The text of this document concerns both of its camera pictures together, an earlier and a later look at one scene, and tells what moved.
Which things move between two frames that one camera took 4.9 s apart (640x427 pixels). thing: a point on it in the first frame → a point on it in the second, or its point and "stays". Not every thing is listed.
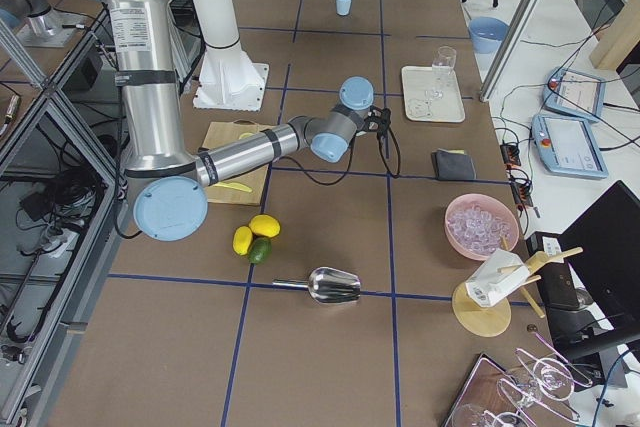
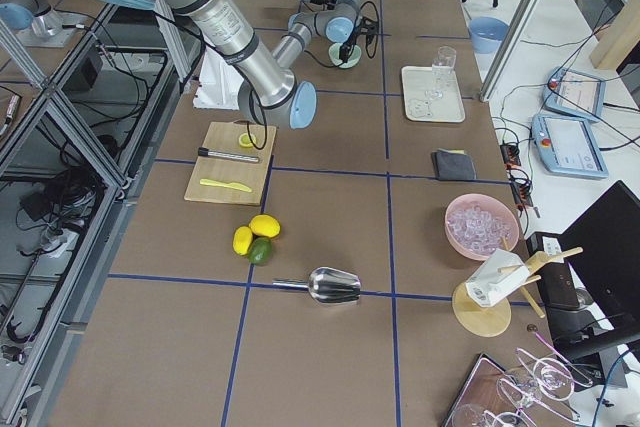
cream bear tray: x=431 y=98 stays
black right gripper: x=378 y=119 → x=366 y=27
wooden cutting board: x=254 y=179 stays
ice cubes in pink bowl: x=478 y=228 stays
